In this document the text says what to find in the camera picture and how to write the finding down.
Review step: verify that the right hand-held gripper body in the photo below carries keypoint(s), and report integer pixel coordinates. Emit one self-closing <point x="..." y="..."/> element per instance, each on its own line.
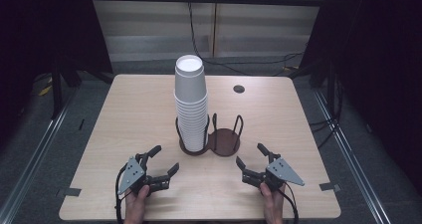
<point x="282" y="172"/>

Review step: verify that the stack of white paper cups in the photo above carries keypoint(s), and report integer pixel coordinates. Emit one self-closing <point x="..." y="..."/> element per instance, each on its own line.
<point x="191" y="84"/>

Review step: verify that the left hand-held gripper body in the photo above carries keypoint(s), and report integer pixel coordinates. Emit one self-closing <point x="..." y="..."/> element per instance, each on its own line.
<point x="132" y="176"/>

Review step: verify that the metal floor rail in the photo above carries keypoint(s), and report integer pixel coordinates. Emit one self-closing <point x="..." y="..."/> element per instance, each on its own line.
<point x="351" y="157"/>
<point x="33" y="164"/>

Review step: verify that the small black floor tape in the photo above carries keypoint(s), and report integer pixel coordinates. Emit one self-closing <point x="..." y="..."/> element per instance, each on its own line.
<point x="81" y="124"/>

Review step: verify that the person's right hand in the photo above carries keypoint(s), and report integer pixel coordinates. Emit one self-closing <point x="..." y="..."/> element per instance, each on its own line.
<point x="273" y="207"/>

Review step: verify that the black metal stand leg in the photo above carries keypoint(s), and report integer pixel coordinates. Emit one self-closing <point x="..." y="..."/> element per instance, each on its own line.
<point x="330" y="91"/>
<point x="57" y="94"/>

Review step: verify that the dark curtain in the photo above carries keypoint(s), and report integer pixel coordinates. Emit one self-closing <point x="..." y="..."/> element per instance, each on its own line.
<point x="375" y="68"/>
<point x="40" y="35"/>

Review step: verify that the yellow floor tape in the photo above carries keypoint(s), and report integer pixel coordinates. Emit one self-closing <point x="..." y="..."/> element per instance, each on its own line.
<point x="45" y="90"/>

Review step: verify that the round dark table grommet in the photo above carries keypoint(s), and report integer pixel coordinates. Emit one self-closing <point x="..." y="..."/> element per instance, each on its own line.
<point x="239" y="89"/>

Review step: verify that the person's left hand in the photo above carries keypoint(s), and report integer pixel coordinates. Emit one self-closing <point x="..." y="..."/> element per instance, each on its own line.
<point x="136" y="207"/>

